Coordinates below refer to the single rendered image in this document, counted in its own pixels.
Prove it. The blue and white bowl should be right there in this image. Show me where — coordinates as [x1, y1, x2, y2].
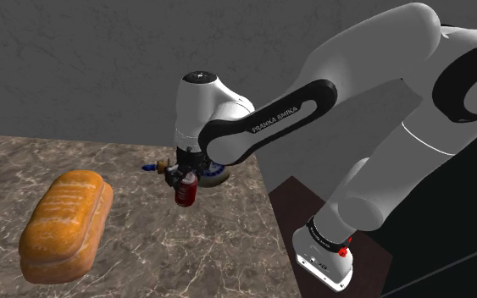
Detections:
[197, 162, 230, 189]

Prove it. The orange bread loaf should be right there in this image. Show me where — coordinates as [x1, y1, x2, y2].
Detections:
[18, 169, 114, 285]

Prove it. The blue and tan small tool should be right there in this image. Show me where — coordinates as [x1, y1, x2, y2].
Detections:
[141, 159, 170, 174]

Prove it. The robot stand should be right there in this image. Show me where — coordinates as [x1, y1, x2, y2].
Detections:
[267, 174, 394, 298]

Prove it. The red bottle with white cap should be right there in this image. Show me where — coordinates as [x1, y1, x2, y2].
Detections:
[175, 172, 198, 208]

